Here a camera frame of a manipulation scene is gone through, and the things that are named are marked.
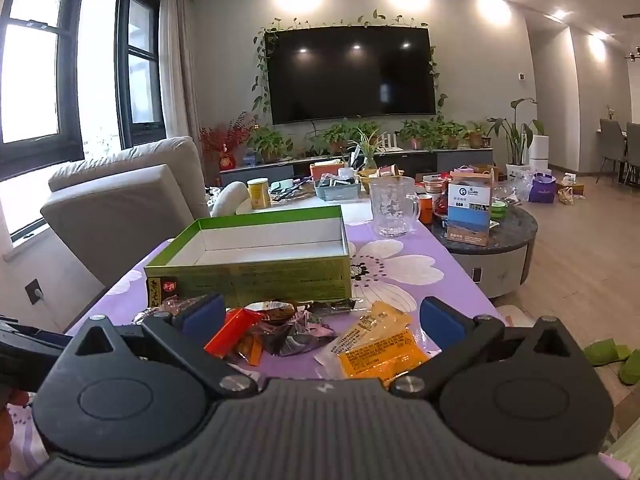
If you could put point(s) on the white curtain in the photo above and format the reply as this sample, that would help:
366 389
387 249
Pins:
177 70

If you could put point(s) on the grey basket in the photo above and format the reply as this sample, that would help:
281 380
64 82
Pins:
337 191

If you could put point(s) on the purple bag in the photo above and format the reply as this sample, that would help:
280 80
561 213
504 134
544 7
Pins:
542 190

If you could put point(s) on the green cardboard box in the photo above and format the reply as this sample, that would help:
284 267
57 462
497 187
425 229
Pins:
260 267

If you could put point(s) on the white air purifier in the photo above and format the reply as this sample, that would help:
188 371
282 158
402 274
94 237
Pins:
540 152

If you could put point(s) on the red berry decoration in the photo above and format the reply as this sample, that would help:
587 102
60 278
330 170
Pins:
225 140

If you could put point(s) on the green potted plant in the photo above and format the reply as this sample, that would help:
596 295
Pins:
425 132
270 142
477 135
335 137

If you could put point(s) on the black yellow snack packet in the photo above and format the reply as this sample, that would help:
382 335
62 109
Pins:
161 291

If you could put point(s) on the red snack packet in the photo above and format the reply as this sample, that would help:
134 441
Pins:
231 330

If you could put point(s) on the orange box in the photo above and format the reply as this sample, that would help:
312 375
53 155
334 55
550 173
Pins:
325 170

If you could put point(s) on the blue white carton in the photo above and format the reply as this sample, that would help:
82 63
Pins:
467 215

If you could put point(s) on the beige sofa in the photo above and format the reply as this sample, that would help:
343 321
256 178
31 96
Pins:
120 205

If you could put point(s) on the green slipper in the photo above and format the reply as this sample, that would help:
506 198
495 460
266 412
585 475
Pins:
631 372
605 351

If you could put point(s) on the yellow printed snack packet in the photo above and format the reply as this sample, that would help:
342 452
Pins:
380 360

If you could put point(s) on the spider plant in vase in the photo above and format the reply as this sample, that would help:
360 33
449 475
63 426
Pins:
369 147

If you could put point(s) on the wall television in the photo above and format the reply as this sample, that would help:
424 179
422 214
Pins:
350 75

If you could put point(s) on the round stone coffee table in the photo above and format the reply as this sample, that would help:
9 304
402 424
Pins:
505 255

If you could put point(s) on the pale yellow snack packet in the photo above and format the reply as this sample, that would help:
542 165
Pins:
385 315

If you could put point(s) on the yellow can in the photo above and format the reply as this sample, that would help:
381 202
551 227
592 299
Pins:
259 194

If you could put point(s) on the brown cardboard box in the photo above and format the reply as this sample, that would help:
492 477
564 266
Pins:
472 176

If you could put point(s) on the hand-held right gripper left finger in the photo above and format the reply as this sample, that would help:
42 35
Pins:
204 316

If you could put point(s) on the black framed window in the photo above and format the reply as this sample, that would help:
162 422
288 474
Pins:
65 60

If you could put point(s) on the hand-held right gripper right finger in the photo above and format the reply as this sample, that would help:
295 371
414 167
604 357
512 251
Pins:
442 324

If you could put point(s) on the grey dining chair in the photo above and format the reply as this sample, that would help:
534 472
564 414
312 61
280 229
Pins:
611 142
633 150

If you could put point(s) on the clear glass mug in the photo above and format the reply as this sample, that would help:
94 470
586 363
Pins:
392 207

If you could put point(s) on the white plush pillow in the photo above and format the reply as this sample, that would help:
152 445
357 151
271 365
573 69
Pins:
227 200

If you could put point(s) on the brown snack packet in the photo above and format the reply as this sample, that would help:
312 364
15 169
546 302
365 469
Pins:
272 310

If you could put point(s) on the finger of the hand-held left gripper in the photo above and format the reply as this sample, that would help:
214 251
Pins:
27 355

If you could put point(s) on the tall leafy potted plant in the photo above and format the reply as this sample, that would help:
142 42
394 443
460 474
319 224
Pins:
515 135

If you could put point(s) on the dark foil snack packet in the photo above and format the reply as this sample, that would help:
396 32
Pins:
295 332

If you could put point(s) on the dark television cabinet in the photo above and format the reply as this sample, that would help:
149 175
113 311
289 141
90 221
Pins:
425 160

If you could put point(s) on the wall socket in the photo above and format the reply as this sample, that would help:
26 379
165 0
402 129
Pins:
35 291

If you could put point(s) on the orange cup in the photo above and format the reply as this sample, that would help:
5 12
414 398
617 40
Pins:
426 210

